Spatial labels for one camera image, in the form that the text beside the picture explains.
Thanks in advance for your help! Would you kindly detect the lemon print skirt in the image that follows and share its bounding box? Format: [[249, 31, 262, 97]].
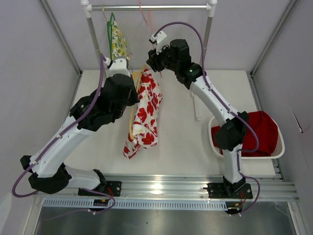
[[112, 20, 129, 59]]

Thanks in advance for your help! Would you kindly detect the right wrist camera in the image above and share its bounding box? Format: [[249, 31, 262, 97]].
[[149, 31, 168, 55]]

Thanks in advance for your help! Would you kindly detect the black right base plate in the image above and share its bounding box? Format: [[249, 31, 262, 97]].
[[203, 183, 253, 199]]

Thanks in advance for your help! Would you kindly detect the white laundry basket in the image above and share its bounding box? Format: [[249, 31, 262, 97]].
[[208, 117, 285, 160]]

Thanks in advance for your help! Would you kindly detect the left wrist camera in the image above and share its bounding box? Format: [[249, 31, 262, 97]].
[[105, 56, 131, 77]]

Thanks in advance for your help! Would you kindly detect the white clothes rack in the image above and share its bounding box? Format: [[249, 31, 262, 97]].
[[79, 0, 218, 122]]

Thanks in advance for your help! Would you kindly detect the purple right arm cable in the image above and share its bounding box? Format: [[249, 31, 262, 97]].
[[154, 22, 261, 217]]

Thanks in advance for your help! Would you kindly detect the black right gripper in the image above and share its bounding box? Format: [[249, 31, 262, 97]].
[[147, 42, 179, 72]]

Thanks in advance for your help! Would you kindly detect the pink hanger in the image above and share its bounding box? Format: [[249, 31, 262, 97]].
[[136, 0, 163, 78]]

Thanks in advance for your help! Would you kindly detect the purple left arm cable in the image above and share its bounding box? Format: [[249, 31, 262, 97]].
[[11, 53, 116, 221]]

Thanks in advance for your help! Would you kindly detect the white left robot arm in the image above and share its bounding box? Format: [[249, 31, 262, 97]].
[[20, 73, 139, 196]]

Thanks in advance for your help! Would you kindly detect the aluminium mounting rail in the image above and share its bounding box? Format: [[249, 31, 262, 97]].
[[33, 174, 299, 202]]

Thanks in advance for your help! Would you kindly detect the red poppy print cloth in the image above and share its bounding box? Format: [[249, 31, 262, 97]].
[[123, 69, 163, 159]]

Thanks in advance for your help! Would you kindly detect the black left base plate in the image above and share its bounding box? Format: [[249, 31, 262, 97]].
[[78, 181, 122, 197]]

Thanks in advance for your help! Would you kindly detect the white slotted cable duct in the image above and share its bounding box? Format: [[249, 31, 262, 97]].
[[43, 198, 228, 211]]

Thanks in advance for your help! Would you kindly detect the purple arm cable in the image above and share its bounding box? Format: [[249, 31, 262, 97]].
[[154, 22, 261, 217], [11, 53, 116, 221]]

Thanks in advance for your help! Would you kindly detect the green hanger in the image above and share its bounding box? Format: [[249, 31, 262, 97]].
[[102, 5, 115, 59]]

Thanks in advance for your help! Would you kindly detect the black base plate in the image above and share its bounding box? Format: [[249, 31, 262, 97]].
[[78, 181, 122, 197], [203, 183, 253, 199]]

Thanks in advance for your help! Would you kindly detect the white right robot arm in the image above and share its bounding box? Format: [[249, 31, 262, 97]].
[[147, 39, 249, 198]]

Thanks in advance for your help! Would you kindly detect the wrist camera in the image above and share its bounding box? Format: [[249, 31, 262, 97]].
[[105, 56, 131, 77], [149, 31, 168, 55]]

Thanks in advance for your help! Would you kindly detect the yellow hanger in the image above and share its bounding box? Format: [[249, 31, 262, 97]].
[[129, 63, 147, 140]]

